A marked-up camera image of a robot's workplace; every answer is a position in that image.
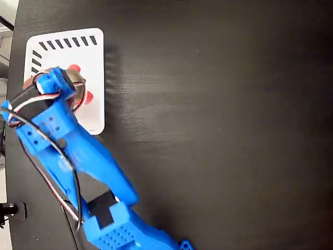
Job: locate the black table clamp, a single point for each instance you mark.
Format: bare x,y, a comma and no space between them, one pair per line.
19,211

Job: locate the white plastic basket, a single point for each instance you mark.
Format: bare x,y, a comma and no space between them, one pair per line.
91,52

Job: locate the red turtle toy silver shell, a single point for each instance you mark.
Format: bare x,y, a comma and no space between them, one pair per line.
89,98

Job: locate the black rod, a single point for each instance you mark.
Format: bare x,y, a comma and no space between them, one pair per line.
6,23

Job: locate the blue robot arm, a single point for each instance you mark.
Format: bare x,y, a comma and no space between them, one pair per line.
91,156

